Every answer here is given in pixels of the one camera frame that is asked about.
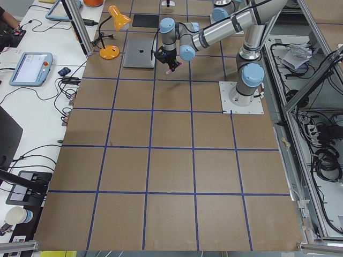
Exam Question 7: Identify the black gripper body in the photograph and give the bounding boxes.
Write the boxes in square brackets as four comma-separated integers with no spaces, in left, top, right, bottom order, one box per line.
[156,46,177,65]

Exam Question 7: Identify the pink pen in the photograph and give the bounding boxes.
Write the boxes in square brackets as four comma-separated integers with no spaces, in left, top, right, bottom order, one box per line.
[165,62,183,75]

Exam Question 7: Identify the black mousepad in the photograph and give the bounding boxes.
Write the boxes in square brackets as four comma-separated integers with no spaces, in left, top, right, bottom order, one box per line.
[132,14,159,28]

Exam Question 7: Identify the grey closed laptop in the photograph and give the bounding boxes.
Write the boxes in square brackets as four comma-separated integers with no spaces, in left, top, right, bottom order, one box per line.
[123,37,156,69]

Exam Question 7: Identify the orange desk lamp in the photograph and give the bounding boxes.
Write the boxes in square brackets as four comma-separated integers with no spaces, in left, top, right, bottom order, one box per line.
[98,5,132,61]

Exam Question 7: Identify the black power adapter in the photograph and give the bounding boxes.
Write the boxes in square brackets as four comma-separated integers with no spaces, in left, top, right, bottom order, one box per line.
[83,18,99,26]

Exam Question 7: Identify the orange bucket with lid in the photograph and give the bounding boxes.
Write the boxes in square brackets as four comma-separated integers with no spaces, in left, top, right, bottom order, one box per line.
[83,0,103,7]

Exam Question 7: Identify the small blue card case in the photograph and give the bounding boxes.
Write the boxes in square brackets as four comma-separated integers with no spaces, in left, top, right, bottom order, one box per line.
[58,67,71,77]

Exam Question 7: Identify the blue teach pendant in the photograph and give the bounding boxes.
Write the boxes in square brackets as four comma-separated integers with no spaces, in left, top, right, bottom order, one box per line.
[9,52,53,87]
[45,1,70,22]

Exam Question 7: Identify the crumpled white papers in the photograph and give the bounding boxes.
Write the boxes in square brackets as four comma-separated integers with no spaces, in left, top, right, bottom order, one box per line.
[281,43,312,70]

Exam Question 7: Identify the white paper cup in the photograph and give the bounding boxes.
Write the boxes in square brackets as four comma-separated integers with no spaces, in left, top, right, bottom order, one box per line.
[5,206,34,225]

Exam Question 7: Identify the aluminium frame post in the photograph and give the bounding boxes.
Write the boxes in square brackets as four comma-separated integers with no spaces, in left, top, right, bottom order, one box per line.
[61,0,94,56]

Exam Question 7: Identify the black coiled cables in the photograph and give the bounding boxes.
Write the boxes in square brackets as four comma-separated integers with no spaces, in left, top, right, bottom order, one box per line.
[310,147,341,183]

